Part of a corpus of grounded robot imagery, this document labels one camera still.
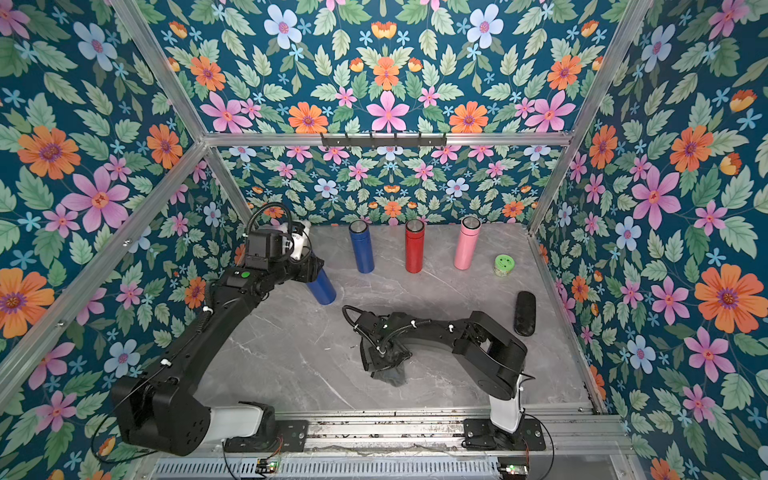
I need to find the blue thermos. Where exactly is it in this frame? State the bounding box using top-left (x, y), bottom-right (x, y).
top-left (307, 269), bottom-right (337, 306)
top-left (349, 220), bottom-right (375, 274)

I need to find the grey microfibre cloth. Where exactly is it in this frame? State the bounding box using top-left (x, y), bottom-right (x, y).
top-left (370, 365), bottom-right (407, 388)

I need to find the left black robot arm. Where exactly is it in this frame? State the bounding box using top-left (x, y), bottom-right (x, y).
top-left (110, 252), bottom-right (324, 456)

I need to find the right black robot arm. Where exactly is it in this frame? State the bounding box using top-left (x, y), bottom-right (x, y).
top-left (342, 305), bottom-right (527, 434)

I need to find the red thermos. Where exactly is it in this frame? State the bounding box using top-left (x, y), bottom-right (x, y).
top-left (405, 219), bottom-right (425, 274)

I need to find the pink thermos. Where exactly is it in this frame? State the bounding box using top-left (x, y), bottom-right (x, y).
top-left (454, 216), bottom-right (482, 270)

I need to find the white teddy bear toy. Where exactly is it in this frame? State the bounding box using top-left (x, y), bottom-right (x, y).
top-left (271, 220), bottom-right (311, 261)

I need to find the black oval case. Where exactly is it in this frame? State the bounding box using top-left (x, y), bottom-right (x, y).
top-left (513, 291), bottom-right (537, 337)

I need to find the green round lid container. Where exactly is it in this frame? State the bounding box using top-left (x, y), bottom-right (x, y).
top-left (493, 254), bottom-right (516, 277)

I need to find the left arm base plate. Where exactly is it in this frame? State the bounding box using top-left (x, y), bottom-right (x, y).
top-left (224, 420), bottom-right (309, 454)

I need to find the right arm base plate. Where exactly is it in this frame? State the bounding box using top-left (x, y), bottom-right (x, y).
top-left (462, 416), bottom-right (548, 452)

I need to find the black hook rail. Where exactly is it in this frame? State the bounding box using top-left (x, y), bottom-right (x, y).
top-left (320, 133), bottom-right (448, 149)

